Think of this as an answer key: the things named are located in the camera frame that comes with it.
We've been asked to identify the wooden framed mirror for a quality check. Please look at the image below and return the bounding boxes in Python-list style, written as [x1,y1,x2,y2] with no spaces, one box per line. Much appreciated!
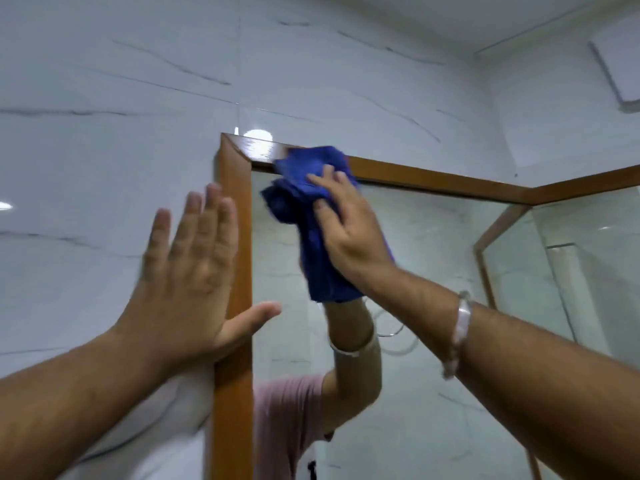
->
[209,133,536,480]

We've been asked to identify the person's left hand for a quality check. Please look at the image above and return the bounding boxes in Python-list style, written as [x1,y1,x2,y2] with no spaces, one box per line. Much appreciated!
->
[107,183,283,371]

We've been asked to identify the person's left forearm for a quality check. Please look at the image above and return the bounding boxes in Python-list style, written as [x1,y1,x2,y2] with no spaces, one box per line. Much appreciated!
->
[0,331,211,480]

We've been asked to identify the person's right forearm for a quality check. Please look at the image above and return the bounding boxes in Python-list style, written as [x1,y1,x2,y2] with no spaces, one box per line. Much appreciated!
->
[350,265,640,480]

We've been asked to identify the white wall vent panel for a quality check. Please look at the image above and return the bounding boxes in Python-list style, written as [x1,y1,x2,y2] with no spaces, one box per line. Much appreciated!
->
[588,14,640,113]

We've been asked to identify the silver bracelet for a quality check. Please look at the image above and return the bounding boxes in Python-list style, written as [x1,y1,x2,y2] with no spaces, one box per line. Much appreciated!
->
[441,291,474,381]

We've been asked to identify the wooden framed side mirror panel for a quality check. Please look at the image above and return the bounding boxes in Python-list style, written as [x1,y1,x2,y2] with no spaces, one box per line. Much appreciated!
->
[525,164,640,480]

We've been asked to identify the person's right hand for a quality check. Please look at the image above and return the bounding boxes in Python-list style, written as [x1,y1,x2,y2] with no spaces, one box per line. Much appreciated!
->
[306,165,397,291]

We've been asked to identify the blue cleaning cloth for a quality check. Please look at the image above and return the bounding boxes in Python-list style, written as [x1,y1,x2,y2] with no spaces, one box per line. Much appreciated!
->
[260,146,397,304]

